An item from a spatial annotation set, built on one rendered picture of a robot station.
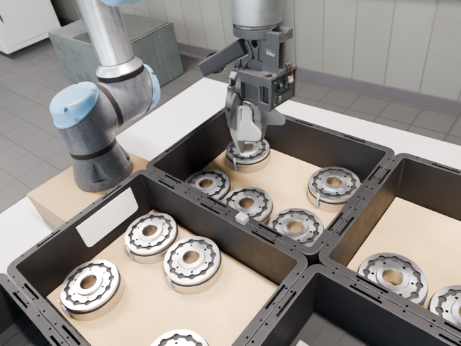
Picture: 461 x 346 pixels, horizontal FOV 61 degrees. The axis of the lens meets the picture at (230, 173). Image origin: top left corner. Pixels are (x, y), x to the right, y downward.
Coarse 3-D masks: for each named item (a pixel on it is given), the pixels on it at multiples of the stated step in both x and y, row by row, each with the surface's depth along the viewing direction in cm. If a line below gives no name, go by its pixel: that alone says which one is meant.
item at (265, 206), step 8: (232, 192) 80; (240, 192) 79; (248, 192) 79; (256, 192) 79; (264, 192) 78; (224, 200) 78; (232, 200) 78; (264, 200) 77; (264, 208) 76; (256, 216) 74; (264, 216) 74
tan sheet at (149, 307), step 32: (96, 256) 76; (128, 256) 75; (224, 256) 72; (128, 288) 69; (160, 288) 68; (224, 288) 67; (256, 288) 66; (96, 320) 65; (128, 320) 64; (160, 320) 64; (192, 320) 63; (224, 320) 62
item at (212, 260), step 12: (180, 240) 72; (192, 240) 72; (204, 240) 71; (168, 252) 70; (204, 252) 69; (216, 252) 69; (168, 264) 68; (204, 264) 67; (216, 264) 67; (180, 276) 66; (192, 276) 66; (204, 276) 65
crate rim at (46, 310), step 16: (128, 176) 77; (144, 176) 77; (112, 192) 75; (176, 192) 72; (96, 208) 72; (208, 208) 69; (64, 224) 69; (240, 224) 64; (48, 240) 67; (272, 240) 61; (32, 256) 65; (288, 256) 58; (304, 256) 57; (16, 272) 62; (32, 288) 60; (288, 288) 54; (48, 304) 57; (272, 304) 52; (48, 320) 55; (256, 320) 51; (64, 336) 53; (240, 336) 49
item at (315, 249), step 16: (224, 112) 91; (320, 128) 81; (176, 144) 84; (368, 144) 75; (160, 160) 80; (384, 160) 71; (160, 176) 76; (368, 176) 68; (192, 192) 71; (224, 208) 67; (352, 208) 63; (256, 224) 63; (336, 224) 61; (288, 240) 60; (320, 240) 59
